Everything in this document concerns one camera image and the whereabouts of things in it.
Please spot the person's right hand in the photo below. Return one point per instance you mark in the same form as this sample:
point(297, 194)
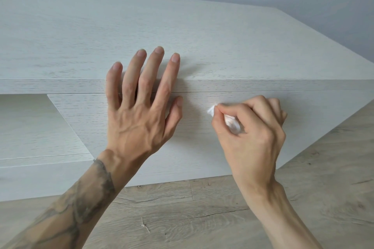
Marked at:
point(254, 152)

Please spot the low white wooden cabinet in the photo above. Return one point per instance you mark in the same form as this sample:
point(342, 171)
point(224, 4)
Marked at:
point(204, 38)

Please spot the white stained wipe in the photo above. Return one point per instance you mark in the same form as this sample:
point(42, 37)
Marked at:
point(232, 123)

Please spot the person's left forearm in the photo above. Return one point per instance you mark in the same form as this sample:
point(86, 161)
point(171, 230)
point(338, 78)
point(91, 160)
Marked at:
point(67, 213)

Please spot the person's left hand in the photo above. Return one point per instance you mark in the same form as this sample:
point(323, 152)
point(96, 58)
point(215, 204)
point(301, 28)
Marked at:
point(137, 129)

